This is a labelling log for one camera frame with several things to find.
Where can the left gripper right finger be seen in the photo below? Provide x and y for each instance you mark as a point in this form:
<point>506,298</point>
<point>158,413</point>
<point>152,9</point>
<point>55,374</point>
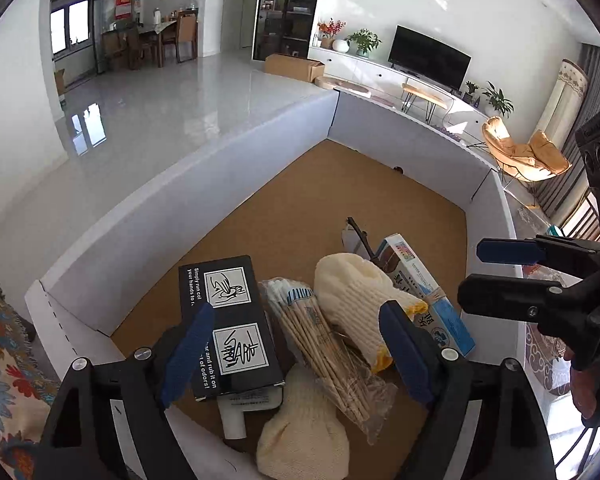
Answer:
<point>483,419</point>

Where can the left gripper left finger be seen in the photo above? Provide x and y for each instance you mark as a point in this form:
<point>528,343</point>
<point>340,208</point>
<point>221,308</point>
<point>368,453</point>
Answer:
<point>79,440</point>

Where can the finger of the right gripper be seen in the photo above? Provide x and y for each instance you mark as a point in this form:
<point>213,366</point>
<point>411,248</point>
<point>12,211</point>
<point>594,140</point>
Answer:
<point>525,299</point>
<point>525,252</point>

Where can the white lotion tube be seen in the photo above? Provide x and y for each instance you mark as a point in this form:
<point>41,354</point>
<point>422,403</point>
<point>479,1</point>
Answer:
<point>233,407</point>

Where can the black box white labels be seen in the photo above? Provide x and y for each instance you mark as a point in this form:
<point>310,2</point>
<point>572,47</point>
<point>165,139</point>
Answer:
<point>239,355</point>

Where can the cotton swab pack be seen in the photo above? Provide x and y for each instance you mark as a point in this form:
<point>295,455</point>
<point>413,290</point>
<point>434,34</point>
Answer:
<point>363,397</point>

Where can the blue white medicine box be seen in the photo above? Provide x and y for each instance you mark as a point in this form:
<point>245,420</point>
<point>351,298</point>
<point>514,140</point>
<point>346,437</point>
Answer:
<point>408,273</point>

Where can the cream knitted glove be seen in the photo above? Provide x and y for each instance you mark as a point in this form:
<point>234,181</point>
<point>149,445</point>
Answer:
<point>305,439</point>
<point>350,291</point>

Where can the clear safety glasses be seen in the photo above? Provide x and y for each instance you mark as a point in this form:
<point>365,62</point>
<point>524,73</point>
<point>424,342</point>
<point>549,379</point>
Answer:
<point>355,241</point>

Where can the person's right hand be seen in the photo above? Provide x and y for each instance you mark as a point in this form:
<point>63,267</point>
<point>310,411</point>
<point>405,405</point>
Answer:
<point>583,389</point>

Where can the orange lounge chair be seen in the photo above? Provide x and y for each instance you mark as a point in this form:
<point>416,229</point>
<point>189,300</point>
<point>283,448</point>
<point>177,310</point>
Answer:
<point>531,162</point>

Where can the floral patterned cloth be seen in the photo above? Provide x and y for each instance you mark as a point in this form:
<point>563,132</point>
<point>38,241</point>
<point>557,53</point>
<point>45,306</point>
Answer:
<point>26,396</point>

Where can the leafy plant right of television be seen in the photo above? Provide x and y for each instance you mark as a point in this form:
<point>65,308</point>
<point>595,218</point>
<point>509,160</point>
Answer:
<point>496,99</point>

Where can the small plant by television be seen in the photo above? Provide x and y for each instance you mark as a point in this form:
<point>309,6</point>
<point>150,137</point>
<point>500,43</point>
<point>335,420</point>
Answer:
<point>470,93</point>

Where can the wooden bench table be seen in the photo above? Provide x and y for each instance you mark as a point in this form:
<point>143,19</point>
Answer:
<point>411,94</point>

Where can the white cardboard storage box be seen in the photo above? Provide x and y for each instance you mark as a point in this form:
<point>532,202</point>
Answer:
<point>277,189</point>

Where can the black flat television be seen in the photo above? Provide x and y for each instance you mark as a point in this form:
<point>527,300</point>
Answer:
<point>425,56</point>

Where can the white tv cabinet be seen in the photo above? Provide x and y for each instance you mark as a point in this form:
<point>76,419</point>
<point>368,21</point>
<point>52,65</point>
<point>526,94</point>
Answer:
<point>461,118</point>

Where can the green potted plant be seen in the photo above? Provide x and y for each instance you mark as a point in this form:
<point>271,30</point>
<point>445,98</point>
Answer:
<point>365,41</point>

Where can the brown cardboard box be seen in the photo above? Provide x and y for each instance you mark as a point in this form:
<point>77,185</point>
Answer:
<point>301,69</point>

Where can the red flower vase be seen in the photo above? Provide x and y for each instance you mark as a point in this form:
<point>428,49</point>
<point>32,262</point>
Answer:
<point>328,30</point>

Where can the dark glass display cabinet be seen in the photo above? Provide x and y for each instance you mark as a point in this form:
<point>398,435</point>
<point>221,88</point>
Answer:
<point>283,27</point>

